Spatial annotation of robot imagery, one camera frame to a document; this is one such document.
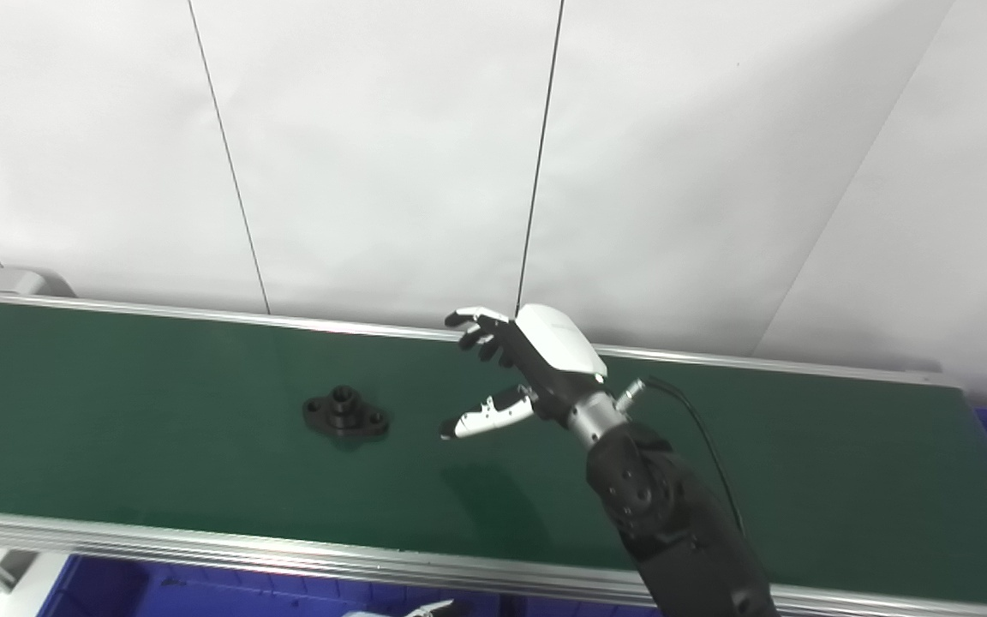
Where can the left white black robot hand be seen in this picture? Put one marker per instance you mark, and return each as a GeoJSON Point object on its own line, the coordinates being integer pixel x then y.
{"type": "Point", "coordinates": [438, 609]}

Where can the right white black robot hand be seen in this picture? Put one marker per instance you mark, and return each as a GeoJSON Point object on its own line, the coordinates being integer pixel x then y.
{"type": "Point", "coordinates": [558, 347]}

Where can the black flanged metal part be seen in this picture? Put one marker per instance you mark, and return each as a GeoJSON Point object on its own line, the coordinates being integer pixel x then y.
{"type": "Point", "coordinates": [346, 416]}

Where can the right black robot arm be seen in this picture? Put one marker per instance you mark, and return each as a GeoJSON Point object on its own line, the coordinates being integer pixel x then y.
{"type": "Point", "coordinates": [673, 523]}

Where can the green conveyor belt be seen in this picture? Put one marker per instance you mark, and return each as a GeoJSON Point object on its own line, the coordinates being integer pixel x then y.
{"type": "Point", "coordinates": [159, 446]}
{"type": "Point", "coordinates": [202, 544]}

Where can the grey conveyor motor housing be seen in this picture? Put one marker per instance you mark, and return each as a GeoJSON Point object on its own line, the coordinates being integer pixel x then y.
{"type": "Point", "coordinates": [5, 281]}

